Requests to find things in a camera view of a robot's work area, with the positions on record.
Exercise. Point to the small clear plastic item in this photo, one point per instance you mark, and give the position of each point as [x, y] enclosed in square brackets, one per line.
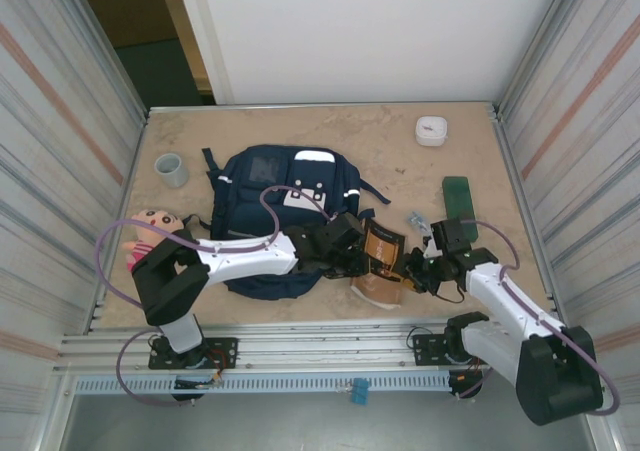
[417, 221]

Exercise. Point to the green pencil case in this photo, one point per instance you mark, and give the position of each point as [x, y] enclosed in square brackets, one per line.
[457, 196]

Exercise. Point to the navy blue backpack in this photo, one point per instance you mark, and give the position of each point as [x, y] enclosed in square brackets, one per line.
[250, 206]

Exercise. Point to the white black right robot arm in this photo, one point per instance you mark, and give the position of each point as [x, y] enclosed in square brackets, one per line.
[505, 301]

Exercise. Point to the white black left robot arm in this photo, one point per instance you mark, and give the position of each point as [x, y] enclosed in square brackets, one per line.
[240, 258]

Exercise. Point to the blue plastic connector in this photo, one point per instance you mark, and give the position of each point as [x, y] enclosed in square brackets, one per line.
[360, 392]

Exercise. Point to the white round container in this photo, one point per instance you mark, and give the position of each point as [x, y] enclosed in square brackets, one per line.
[431, 130]

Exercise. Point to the grey ceramic cup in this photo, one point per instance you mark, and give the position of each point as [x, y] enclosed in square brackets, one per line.
[172, 173]

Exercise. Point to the pink plush doll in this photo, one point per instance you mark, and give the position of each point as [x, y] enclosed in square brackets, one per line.
[147, 223]

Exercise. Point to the brown wooden door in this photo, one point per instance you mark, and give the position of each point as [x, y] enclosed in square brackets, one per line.
[135, 11]

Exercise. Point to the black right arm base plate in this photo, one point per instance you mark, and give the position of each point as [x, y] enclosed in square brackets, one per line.
[425, 348]

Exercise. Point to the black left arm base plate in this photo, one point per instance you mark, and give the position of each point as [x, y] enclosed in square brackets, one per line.
[225, 346]

